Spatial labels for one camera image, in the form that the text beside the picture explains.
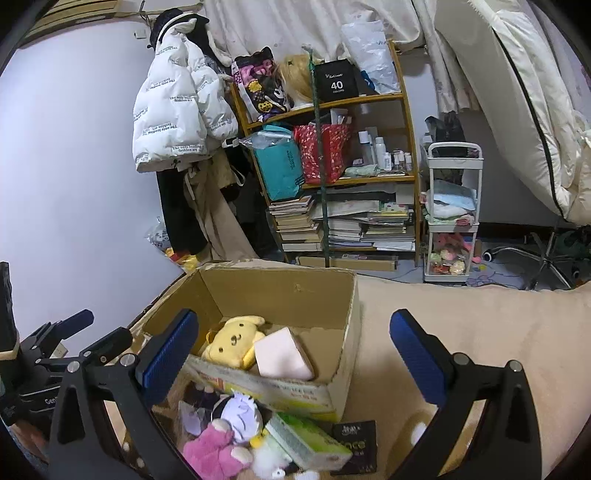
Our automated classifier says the yellow dog plush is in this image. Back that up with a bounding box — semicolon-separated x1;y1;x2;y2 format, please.
201;315;266;370

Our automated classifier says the pink plush toy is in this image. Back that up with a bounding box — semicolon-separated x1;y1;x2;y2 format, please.
182;419;253;480

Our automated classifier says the black face towel box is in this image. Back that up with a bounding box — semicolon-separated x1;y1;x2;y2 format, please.
332;420;378;476

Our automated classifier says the white-haired anime plush doll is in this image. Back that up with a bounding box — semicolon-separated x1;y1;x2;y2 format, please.
177;385;263;445

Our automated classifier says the pink soft cushion block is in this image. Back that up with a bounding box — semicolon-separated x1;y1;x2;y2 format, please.
254;327;315;381

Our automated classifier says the green tissue pack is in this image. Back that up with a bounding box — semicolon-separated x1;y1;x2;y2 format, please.
266;412;353;472

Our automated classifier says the fluffy white duck plush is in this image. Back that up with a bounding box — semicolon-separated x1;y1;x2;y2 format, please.
249;429;321;480

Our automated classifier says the beige patterned blanket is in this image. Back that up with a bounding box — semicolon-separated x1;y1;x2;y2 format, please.
103;257;591;480

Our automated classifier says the beige trench coat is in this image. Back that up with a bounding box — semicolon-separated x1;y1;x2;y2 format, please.
183;149;257;261

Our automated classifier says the open cardboard box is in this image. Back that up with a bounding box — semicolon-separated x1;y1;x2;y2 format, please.
131;260;362;423

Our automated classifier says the stack of books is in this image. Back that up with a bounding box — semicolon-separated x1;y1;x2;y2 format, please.
269;195;322;253

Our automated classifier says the white puffer jacket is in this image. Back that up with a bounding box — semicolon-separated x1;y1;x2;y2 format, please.
132;12;238;173

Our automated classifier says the teal shopping bag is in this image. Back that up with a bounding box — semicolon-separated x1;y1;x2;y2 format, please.
250;125;304;201

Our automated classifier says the wooden bookshelf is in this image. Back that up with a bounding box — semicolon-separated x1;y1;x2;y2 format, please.
227;38;424;266

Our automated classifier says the white rolling cart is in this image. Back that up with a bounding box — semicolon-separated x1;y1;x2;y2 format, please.
423;141;484;284

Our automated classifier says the cartoon print bag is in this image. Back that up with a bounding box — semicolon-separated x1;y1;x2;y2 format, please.
230;46;290;122

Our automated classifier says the red gift bag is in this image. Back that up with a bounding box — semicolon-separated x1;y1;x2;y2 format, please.
294;124;351;185

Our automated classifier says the blonde wig head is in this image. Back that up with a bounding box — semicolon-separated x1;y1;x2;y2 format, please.
279;54;312;110

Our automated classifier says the black box with 40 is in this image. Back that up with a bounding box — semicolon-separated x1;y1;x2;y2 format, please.
315;59;359;102

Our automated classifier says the floral curtain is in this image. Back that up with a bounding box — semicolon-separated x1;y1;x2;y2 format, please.
201;1;480;113

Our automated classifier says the cream reclining chair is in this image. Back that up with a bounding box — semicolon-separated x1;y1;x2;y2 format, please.
434;0;591;227

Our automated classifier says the white plastic bag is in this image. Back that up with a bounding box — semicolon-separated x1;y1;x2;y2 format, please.
341;20;400;95

